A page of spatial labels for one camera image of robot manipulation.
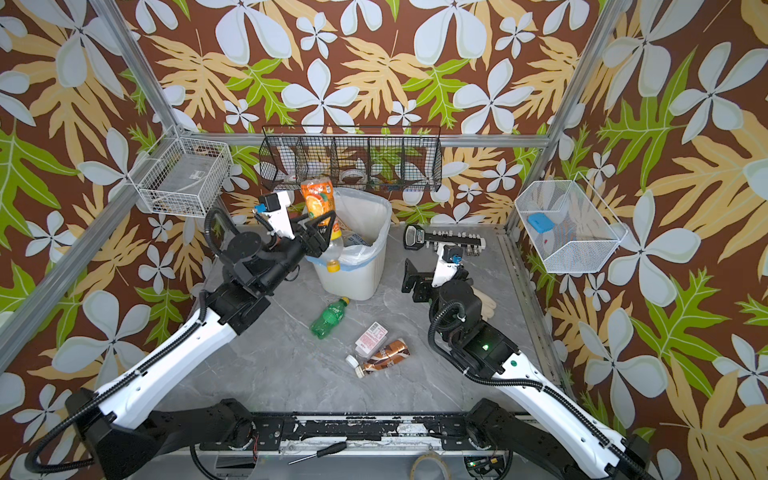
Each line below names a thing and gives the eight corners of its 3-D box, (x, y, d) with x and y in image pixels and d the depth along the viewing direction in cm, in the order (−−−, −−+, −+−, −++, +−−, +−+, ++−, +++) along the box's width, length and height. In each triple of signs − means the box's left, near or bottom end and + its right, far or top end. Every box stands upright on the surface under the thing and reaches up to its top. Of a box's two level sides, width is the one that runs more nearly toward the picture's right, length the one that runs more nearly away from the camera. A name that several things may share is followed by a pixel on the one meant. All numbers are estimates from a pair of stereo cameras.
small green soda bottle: (310, 334, 93) (307, 327, 89) (339, 298, 101) (338, 291, 97) (323, 342, 91) (321, 336, 87) (352, 306, 99) (351, 298, 95)
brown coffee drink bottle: (361, 387, 83) (360, 381, 79) (353, 371, 86) (351, 365, 81) (409, 356, 88) (411, 349, 84) (400, 342, 91) (401, 335, 87)
